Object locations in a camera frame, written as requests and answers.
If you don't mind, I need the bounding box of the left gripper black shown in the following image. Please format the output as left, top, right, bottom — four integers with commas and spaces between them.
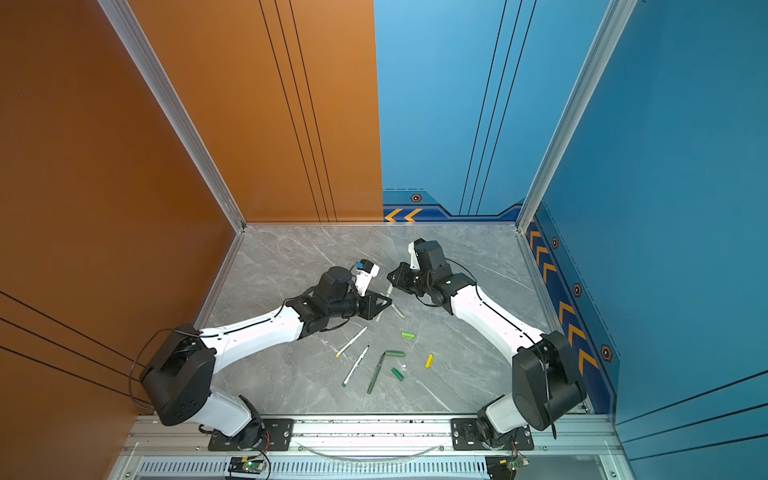
327, 287, 394, 320

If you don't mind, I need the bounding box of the white pen dark green end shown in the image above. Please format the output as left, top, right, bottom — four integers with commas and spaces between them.
374, 295, 392, 322

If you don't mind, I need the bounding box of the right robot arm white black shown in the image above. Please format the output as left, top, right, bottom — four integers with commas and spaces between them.
387, 238, 588, 449

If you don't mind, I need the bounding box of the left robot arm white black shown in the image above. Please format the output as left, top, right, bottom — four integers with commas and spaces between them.
140, 260, 392, 450

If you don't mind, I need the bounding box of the white pen yellow end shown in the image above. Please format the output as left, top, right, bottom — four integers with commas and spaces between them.
335, 326, 368, 358

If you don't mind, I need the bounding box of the white pen light green end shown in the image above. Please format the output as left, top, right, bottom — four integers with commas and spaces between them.
391, 303, 407, 319

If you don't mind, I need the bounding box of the white pen green tip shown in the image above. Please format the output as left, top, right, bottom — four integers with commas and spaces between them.
342, 345, 370, 388

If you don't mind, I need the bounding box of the dark green capped pen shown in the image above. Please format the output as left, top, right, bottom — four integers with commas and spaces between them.
367, 350, 406, 395

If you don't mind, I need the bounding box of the left green circuit board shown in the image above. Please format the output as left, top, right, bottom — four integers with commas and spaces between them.
227, 456, 270, 479

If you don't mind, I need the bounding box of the green circuit board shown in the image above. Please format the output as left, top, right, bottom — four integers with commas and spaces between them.
485, 456, 530, 480
227, 456, 270, 479

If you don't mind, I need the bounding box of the right green circuit board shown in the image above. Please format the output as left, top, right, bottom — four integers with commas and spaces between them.
485, 456, 530, 480

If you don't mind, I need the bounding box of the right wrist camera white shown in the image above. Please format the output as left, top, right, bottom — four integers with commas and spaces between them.
407, 238, 424, 271

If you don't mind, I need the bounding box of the aluminium front rail frame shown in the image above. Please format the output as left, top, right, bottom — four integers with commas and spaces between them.
109, 414, 634, 479

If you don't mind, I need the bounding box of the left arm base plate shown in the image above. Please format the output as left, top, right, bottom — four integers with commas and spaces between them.
208, 418, 295, 453

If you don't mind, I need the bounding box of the white cable on rail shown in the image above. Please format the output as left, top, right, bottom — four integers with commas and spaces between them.
293, 443, 444, 463

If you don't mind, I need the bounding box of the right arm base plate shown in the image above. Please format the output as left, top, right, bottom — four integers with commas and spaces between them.
450, 417, 534, 451

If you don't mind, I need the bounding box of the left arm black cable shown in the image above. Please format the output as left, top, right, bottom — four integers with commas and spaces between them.
128, 326, 199, 409

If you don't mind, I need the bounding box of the left aluminium corner post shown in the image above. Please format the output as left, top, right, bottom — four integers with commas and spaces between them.
98, 0, 247, 234

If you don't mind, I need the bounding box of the aluminium corner post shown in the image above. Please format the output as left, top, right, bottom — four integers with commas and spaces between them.
98, 0, 247, 234
516, 0, 637, 234

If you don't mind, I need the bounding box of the right aluminium corner post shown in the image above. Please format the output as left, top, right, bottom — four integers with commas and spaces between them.
516, 0, 637, 234

